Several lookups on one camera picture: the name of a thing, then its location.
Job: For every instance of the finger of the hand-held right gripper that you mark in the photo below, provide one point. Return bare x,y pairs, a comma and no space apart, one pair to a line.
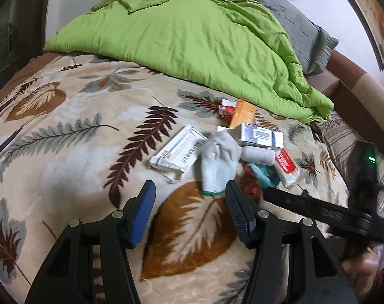
306,207

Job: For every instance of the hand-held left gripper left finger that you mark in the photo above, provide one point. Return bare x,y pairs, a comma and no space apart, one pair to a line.
144,209

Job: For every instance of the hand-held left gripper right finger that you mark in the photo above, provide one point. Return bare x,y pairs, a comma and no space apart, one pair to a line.
239,215

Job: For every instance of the red wrapper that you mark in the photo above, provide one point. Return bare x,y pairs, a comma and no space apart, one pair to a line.
250,186

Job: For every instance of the teal plastic wrapper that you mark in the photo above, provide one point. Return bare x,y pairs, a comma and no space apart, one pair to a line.
263,174

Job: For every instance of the grey knitted work glove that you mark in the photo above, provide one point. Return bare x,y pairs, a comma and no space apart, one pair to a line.
217,161

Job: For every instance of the person's right hand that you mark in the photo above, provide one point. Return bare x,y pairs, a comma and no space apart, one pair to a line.
361,270

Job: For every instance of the red and white packet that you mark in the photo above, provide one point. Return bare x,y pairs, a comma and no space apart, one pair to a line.
285,167

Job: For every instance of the striped beige pillow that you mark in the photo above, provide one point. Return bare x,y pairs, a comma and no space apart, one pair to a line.
337,139

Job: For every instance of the white roll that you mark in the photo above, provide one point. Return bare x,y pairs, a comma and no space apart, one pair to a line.
257,155

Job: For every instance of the open white medicine box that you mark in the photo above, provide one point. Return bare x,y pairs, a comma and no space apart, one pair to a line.
176,152

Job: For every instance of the brown padded headboard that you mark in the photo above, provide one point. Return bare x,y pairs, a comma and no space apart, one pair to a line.
363,101

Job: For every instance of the blue and white box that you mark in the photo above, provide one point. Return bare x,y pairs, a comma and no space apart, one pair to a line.
258,134

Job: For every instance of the leaf print blanket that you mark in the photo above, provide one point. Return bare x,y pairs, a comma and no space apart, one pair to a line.
68,164

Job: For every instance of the small pink wrapper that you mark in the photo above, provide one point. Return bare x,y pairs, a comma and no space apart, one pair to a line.
255,121

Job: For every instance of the orange cardboard box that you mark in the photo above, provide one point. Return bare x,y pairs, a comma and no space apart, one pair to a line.
241,115

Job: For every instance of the red small box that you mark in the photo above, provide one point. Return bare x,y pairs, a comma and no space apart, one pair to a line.
227,110

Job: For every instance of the grey pillow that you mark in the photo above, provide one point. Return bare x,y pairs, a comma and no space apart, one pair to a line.
299,28

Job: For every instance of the green quilt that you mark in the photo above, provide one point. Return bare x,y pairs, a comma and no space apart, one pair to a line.
195,38

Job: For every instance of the dark wooden cabinet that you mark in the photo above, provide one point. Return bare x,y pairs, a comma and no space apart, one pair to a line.
11,31

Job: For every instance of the framed wall picture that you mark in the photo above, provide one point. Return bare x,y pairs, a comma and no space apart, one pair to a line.
372,12

